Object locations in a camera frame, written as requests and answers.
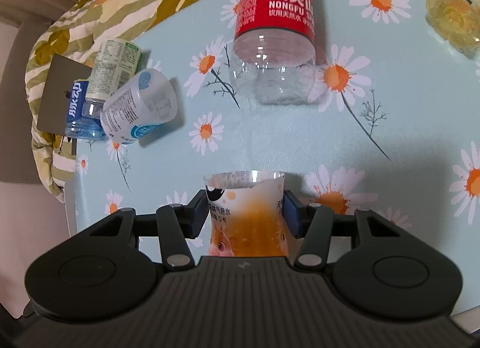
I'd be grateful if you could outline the orange dragon label cup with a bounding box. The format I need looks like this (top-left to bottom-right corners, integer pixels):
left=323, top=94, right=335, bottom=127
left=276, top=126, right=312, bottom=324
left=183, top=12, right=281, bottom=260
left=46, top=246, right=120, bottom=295
left=204, top=170, right=301, bottom=259

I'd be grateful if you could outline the white blue label cup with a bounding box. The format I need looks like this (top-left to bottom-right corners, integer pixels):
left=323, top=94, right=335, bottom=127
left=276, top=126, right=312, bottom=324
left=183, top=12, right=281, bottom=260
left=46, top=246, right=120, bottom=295
left=100, top=68, right=178, bottom=145

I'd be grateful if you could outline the red label clear cup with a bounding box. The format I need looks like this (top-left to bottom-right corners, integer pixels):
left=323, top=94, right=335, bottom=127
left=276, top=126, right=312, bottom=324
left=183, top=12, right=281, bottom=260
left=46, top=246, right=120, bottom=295
left=229, top=0, right=316, bottom=105

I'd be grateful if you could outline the pale green label cup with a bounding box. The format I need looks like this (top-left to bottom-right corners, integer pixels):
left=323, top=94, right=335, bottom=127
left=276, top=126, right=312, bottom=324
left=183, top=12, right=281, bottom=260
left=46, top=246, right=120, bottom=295
left=85, top=38, right=142, bottom=102

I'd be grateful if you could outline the yellow label clear cup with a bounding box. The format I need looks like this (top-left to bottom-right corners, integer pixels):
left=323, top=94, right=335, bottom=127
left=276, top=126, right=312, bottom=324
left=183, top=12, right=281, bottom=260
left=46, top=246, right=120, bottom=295
left=425, top=0, right=479, bottom=58

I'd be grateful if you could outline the daisy print blue tablecloth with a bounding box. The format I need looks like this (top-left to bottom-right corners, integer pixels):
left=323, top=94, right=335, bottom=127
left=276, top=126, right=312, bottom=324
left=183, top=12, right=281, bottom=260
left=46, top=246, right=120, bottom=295
left=75, top=0, right=479, bottom=311

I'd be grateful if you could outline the grey bed headboard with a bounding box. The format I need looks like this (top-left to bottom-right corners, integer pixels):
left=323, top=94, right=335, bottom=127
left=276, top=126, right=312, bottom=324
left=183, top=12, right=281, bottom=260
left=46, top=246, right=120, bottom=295
left=1, top=20, right=50, bottom=184

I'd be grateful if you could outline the grey laptop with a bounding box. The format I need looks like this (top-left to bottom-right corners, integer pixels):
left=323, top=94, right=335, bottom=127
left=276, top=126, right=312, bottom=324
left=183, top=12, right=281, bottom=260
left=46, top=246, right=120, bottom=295
left=37, top=54, right=91, bottom=135

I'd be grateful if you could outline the striped floral bed quilt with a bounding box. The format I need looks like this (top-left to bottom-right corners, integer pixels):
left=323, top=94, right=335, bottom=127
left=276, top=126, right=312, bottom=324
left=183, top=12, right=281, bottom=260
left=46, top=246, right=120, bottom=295
left=24, top=0, right=199, bottom=202

